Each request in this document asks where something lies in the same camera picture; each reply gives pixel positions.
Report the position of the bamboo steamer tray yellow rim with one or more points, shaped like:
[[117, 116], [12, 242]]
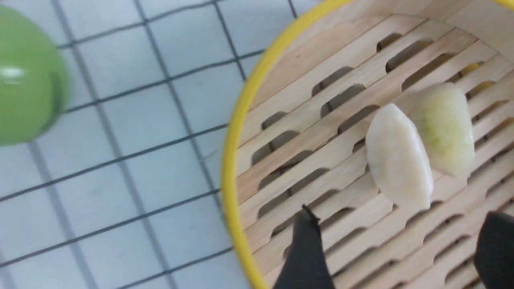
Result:
[[297, 138]]

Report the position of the white black-grid tablecloth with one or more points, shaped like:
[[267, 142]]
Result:
[[123, 191]]

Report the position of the white dumpling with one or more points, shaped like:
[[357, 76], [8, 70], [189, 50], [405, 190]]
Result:
[[398, 161]]

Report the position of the green toy watermelon ball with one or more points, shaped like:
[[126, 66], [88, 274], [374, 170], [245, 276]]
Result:
[[34, 81]]

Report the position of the greenish dumpling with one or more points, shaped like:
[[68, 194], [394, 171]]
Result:
[[443, 121]]

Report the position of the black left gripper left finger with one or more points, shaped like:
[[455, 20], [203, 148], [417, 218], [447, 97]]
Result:
[[305, 267]]

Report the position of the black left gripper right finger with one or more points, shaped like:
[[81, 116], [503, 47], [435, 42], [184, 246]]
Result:
[[494, 256]]

